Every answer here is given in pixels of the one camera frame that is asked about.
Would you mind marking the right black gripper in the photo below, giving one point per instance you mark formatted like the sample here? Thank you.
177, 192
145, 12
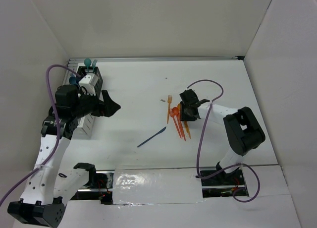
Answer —
184, 117

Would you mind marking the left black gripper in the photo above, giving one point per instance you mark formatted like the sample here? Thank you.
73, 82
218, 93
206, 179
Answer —
109, 106

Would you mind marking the blue spoon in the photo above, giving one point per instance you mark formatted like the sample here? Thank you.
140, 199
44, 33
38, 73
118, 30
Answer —
73, 81

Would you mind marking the teal spoon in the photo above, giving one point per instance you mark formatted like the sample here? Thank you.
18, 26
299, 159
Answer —
87, 63

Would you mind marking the orange fork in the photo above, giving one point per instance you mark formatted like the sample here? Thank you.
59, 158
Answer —
172, 115

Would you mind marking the yellow fork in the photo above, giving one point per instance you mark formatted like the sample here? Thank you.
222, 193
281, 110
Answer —
169, 101

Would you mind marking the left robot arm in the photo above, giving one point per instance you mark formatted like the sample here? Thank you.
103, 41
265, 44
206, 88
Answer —
48, 190

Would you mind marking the blue knife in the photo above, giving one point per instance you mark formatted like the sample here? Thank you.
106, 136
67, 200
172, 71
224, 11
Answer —
153, 136

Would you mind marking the white utensil caddy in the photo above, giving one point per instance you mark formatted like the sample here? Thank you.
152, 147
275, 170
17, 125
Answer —
85, 127

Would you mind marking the black utensil caddy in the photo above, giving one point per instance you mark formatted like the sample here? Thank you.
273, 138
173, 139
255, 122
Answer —
82, 71

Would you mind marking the white taped paper sheet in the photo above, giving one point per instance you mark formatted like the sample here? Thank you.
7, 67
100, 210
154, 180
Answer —
161, 186

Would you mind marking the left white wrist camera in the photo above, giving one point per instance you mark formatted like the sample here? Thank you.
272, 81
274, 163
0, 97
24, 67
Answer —
89, 82

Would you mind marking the aluminium frame rail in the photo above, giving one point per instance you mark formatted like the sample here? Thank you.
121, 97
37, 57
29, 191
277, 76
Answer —
141, 59

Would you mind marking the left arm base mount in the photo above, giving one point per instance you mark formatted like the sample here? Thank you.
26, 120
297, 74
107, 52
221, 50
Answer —
101, 190

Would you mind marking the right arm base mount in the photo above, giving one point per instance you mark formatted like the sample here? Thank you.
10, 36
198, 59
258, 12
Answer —
223, 185

